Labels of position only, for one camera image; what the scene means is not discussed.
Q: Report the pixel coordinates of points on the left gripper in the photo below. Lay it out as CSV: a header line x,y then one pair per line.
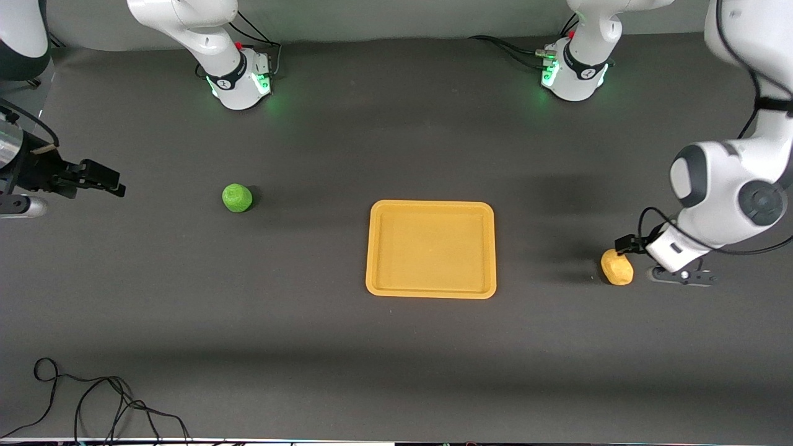
x,y
630,243

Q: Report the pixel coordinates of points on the green apple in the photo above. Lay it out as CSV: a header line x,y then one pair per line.
x,y
236,198

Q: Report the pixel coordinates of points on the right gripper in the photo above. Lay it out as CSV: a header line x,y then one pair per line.
x,y
38,170

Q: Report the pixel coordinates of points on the dark grey table mat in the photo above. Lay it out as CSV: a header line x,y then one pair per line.
x,y
310,155

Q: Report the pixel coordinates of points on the yellow potato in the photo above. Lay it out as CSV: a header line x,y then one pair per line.
x,y
617,269

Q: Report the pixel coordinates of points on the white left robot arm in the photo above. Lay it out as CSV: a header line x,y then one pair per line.
x,y
731,179

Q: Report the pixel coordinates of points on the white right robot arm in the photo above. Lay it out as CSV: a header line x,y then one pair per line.
x,y
204,31

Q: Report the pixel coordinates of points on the yellow plastic tray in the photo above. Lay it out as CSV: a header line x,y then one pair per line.
x,y
433,248

